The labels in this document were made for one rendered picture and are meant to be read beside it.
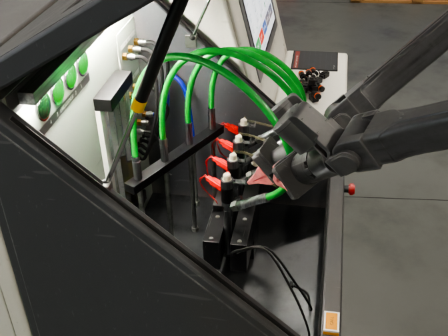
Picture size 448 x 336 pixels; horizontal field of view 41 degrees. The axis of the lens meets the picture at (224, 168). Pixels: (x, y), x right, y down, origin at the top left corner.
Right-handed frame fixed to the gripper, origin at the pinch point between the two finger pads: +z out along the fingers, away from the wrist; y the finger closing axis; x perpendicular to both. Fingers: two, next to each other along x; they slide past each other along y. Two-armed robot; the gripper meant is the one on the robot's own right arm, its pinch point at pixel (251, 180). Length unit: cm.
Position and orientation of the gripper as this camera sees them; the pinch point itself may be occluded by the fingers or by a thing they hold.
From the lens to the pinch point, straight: 127.6
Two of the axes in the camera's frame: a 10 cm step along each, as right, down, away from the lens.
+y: -6.5, -7.4, -1.4
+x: -4.2, 5.1, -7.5
